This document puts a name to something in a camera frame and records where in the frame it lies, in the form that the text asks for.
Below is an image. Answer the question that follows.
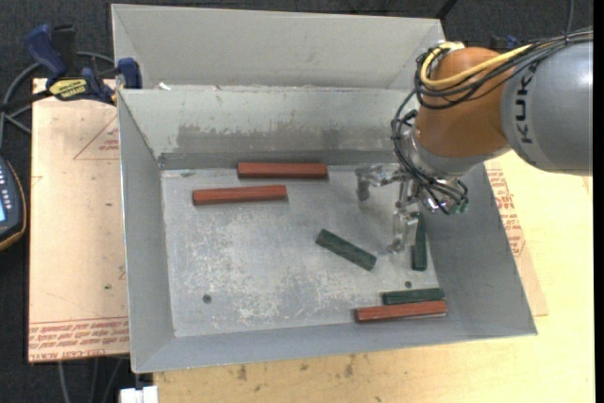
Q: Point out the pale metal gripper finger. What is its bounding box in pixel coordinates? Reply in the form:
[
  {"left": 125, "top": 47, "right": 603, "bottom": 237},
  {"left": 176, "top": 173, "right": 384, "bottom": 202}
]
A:
[
  {"left": 386, "top": 210, "right": 421, "bottom": 256},
  {"left": 355, "top": 163, "right": 403, "bottom": 202}
]

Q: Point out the dark green flat block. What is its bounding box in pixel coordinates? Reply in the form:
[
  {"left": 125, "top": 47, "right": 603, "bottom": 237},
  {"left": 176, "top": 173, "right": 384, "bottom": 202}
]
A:
[
  {"left": 314, "top": 227, "right": 378, "bottom": 273},
  {"left": 380, "top": 287, "right": 446, "bottom": 307},
  {"left": 410, "top": 211, "right": 429, "bottom": 272}
]

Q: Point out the red-brown flat block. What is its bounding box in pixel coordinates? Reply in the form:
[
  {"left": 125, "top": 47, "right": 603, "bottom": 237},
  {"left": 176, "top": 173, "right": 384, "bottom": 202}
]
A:
[
  {"left": 236, "top": 161, "right": 329, "bottom": 180},
  {"left": 353, "top": 299, "right": 449, "bottom": 325},
  {"left": 191, "top": 184, "right": 289, "bottom": 208}
]

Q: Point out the grey metal bin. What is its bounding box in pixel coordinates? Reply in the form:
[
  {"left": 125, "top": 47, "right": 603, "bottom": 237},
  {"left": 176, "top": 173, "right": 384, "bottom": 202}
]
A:
[{"left": 110, "top": 3, "right": 539, "bottom": 375}]

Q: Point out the brown cardboard board, red print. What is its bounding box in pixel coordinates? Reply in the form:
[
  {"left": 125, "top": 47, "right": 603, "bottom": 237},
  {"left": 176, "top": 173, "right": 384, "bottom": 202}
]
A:
[{"left": 27, "top": 77, "right": 551, "bottom": 364}]

